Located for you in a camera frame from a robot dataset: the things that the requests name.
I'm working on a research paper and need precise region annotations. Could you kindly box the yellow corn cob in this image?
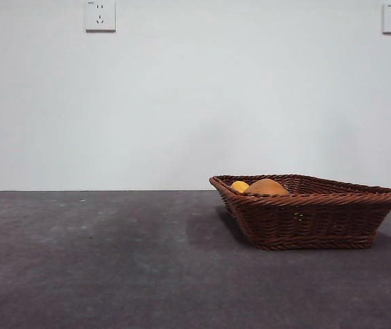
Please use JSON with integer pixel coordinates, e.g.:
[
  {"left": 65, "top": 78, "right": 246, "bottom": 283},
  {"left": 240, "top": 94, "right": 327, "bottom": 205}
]
[{"left": 230, "top": 180, "right": 250, "bottom": 194}]

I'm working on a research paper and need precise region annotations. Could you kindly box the brown potato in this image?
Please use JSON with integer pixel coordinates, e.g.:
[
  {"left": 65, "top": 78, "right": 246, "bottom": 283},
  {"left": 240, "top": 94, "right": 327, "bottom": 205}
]
[{"left": 243, "top": 178, "right": 290, "bottom": 197}]

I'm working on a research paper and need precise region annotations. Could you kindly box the brown wicker basket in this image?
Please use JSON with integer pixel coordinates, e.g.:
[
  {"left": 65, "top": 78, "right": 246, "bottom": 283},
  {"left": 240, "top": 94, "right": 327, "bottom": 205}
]
[{"left": 209, "top": 174, "right": 391, "bottom": 251}]

